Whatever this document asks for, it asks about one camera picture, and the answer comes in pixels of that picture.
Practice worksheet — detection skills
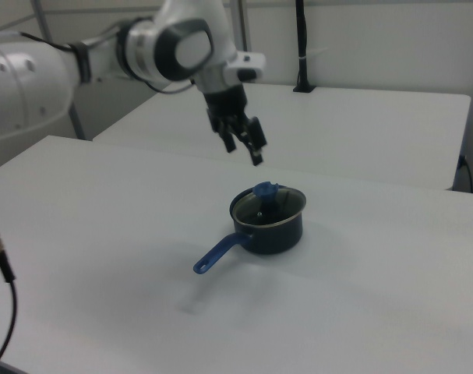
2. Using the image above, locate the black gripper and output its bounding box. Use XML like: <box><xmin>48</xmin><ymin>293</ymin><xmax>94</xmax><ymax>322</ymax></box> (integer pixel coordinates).
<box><xmin>199</xmin><ymin>83</ymin><xmax>268</xmax><ymax>168</ymax></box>

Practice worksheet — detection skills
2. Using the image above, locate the glass lid with blue knob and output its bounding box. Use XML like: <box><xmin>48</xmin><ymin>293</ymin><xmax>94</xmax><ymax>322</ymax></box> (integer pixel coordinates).
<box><xmin>232</xmin><ymin>181</ymin><xmax>307</xmax><ymax>228</ymax></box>

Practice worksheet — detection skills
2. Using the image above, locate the dark blue saucepan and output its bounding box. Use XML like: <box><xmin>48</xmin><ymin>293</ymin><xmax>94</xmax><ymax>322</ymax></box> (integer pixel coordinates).
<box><xmin>192</xmin><ymin>185</ymin><xmax>308</xmax><ymax>276</ymax></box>

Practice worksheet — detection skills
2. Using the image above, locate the white side table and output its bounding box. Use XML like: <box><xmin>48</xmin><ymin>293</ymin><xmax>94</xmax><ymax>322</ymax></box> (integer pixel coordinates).
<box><xmin>92</xmin><ymin>79</ymin><xmax>472</xmax><ymax>191</ymax></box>

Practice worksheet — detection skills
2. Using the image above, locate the black camera stand pole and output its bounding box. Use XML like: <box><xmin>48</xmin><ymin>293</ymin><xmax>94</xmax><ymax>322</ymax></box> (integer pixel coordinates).
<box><xmin>292</xmin><ymin>0</ymin><xmax>317</xmax><ymax>94</ymax></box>

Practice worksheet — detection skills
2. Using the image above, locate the thin black wall cable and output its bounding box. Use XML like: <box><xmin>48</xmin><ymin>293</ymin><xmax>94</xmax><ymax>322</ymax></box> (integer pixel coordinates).
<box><xmin>457</xmin><ymin>154</ymin><xmax>473</xmax><ymax>192</ymax></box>

